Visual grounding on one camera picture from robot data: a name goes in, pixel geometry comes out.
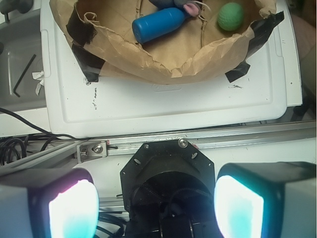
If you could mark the glowing white gripper right finger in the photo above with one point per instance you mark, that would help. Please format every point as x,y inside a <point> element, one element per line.
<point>267,200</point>

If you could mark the white plastic tray lid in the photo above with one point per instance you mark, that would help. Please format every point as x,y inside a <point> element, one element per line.
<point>115,106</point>

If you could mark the grey plush mouse toy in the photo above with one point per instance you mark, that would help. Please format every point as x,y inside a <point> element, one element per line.
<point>189,6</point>

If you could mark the glowing white gripper left finger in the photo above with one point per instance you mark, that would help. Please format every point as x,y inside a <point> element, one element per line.
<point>48,203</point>

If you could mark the metal rail bracket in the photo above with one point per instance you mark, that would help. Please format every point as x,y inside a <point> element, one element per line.
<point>89,150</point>

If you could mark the black allen key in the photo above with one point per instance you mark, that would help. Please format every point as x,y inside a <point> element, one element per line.
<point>22,75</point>

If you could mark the brown paper bag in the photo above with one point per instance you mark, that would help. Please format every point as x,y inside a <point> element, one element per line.
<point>100,35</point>

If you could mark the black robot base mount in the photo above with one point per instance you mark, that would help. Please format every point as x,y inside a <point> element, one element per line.
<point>168,189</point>

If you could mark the aluminium rail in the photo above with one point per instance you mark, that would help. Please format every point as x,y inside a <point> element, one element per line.
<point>271,142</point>

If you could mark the blue plastic bottle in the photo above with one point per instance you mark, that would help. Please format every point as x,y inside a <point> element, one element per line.
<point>158,24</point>

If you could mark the green dimpled ball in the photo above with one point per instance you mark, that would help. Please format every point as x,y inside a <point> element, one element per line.
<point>230,16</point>

